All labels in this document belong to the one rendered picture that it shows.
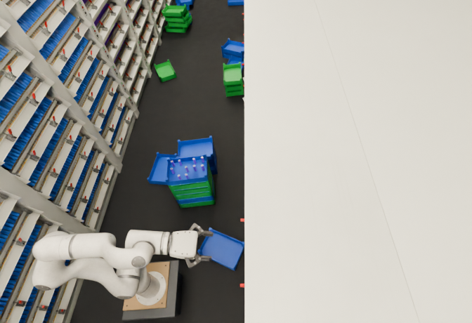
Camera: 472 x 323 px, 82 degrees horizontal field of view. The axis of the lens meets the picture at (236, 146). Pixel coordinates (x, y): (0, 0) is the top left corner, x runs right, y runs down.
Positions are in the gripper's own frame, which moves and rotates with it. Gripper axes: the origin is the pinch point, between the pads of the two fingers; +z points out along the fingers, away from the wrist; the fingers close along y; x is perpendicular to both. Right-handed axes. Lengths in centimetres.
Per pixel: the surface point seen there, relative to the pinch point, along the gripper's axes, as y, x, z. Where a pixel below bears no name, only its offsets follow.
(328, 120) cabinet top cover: -1, 75, 17
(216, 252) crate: -27, -106, 9
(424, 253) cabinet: 22, 77, 25
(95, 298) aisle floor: 5, -124, -74
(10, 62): -91, 2, -116
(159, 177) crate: -95, -118, -47
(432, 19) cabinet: -34, 82, 48
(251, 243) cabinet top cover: 21, 72, 3
